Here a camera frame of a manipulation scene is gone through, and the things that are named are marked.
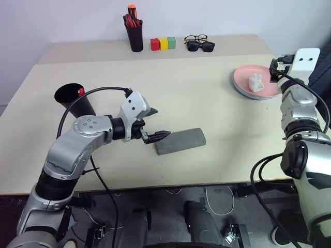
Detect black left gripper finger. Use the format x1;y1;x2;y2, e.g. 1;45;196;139
144;130;172;145
145;106;159;118

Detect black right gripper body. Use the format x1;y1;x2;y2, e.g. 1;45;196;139
268;58;290;84

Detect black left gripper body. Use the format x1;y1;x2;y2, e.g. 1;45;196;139
131;118;150;145

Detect grey felt glasses case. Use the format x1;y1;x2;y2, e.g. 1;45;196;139
154;127;207;156

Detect white paper ball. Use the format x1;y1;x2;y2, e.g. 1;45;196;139
248;73;265;92

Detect pink plastic plate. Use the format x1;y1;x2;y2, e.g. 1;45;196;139
233;65;283;99

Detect empty black plastic cup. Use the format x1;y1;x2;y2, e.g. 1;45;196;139
54;83;97;118

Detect black pen holder cup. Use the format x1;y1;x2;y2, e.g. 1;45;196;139
125;23;144;53

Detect black sunglasses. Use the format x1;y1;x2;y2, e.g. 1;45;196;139
186;41;216;53

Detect dark rounded robot leg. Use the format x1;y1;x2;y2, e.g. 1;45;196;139
119;206;153;248
183;200;224;246

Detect black metal floor clamp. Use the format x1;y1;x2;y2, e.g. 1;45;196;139
84;224;109;247

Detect black and white shoe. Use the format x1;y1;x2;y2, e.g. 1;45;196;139
270;226;294;245

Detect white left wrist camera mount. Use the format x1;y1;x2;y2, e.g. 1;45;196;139
118;90;152;143

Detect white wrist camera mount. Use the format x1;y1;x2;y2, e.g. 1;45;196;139
288;48;321;80
118;90;152;143

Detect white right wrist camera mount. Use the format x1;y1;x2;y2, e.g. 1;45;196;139
288;48;321;80

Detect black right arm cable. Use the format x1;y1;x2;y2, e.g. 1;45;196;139
250;54;331;248

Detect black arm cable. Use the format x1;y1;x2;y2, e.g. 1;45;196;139
250;54;331;248
56;86;134;248

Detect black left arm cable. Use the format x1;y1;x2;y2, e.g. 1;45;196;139
56;86;134;248

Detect brown frame glasses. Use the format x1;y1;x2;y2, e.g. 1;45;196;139
184;34;209;43

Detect white floor cable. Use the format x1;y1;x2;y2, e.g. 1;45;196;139
205;185;235;215

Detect black table frame bar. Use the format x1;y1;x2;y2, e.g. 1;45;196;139
233;180;296;199

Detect metal caster bracket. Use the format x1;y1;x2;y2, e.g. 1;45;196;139
221;223;249;246

